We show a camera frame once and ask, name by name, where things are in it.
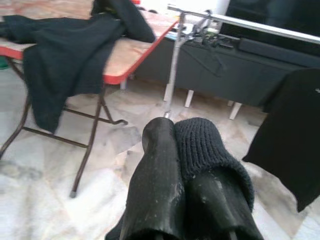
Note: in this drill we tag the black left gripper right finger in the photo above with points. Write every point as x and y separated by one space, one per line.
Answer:
212 200

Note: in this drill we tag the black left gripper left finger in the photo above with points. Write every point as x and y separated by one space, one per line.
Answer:
155 187

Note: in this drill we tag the black plastic hanger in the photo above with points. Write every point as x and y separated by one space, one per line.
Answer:
203 23

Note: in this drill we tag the black printed T-shirt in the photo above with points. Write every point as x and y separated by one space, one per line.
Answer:
287 137

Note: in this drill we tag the black TV cabinet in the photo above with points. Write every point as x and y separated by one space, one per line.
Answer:
250 80

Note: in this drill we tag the marble folding table red edge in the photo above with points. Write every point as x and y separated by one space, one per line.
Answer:
130 57

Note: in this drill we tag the white paper stack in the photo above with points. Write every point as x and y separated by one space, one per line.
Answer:
175 35

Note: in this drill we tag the black knit garment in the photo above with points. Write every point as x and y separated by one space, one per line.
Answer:
65 62

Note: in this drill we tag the black remote control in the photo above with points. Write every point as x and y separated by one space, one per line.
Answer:
220 43

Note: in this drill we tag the silver clothes rack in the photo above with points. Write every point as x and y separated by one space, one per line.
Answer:
250 25

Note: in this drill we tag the black television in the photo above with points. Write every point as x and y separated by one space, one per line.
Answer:
275 15

